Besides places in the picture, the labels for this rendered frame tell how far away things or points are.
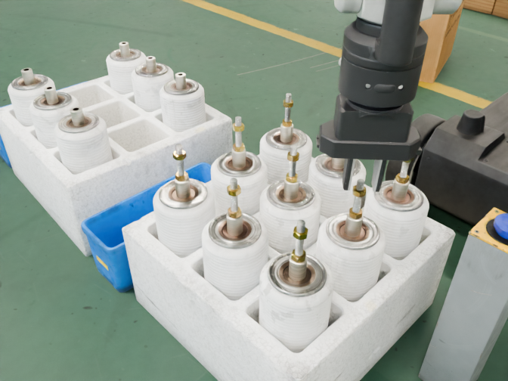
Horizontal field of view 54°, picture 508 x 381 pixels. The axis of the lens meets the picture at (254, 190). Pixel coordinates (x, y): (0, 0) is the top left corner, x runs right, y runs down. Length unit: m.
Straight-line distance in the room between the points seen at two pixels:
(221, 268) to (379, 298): 0.23
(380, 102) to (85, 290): 0.68
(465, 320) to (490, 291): 0.07
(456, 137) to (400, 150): 0.47
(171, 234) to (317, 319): 0.26
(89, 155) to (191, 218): 0.31
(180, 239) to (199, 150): 0.36
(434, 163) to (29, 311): 0.83
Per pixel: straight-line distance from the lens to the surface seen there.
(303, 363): 0.66
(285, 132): 0.90
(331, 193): 0.83
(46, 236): 1.16
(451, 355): 0.82
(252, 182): 0.81
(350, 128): 0.59
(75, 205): 1.00
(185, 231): 0.77
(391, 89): 0.55
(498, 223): 0.67
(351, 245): 0.70
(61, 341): 0.95
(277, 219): 0.75
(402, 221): 0.78
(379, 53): 0.52
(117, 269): 0.94
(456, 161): 1.07
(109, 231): 1.02
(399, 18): 0.50
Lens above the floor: 0.73
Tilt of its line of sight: 37 degrees down
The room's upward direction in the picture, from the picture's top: straight up
